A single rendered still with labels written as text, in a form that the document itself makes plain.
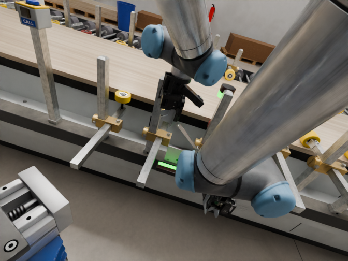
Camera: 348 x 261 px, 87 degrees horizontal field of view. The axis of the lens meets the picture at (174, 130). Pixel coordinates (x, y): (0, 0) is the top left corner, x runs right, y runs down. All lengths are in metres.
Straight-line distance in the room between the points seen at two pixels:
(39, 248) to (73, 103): 0.91
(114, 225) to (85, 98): 0.89
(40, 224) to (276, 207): 0.44
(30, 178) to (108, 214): 1.08
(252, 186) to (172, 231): 1.22
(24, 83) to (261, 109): 1.38
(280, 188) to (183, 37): 0.31
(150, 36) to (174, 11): 0.17
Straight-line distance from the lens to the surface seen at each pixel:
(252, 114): 0.19
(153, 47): 0.47
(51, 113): 1.09
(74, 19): 2.66
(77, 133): 1.04
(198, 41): 0.36
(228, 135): 0.22
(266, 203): 0.37
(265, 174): 0.39
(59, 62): 1.28
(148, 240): 1.49
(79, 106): 1.27
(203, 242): 1.59
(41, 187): 0.49
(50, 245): 0.53
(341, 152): 0.98
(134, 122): 1.14
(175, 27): 0.34
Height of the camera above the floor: 1.38
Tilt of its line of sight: 37 degrees down
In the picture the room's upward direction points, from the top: 17 degrees clockwise
